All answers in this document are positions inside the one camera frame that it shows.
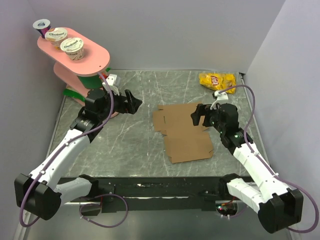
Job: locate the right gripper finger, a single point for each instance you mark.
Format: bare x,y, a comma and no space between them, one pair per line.
196,116
202,109

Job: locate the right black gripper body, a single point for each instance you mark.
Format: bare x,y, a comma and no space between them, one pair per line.
213,117

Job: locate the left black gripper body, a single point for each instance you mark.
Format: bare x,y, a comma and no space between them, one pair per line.
120,106

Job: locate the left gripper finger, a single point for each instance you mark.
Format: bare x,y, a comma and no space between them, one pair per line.
129,96
133,105

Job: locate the brown cardboard box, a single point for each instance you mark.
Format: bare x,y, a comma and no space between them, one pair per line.
183,141

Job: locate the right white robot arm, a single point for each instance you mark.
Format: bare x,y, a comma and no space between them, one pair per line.
276,204

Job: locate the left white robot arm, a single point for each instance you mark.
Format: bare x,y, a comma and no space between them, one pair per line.
40,192

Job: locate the yellow chips bag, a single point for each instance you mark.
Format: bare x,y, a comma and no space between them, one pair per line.
217,81

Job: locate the pink tiered shelf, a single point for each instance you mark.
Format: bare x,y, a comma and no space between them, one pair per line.
78,61

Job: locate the white Chobani yogurt cup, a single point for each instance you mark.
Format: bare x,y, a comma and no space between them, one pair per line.
73,48

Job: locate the orange Chobani yogurt cup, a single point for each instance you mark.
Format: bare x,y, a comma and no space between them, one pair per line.
56,36

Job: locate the purple yogurt cup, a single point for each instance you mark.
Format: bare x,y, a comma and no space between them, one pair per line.
42,26

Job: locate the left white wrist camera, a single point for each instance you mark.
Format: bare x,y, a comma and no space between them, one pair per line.
113,81

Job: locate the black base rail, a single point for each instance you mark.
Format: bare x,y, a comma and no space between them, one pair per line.
159,193

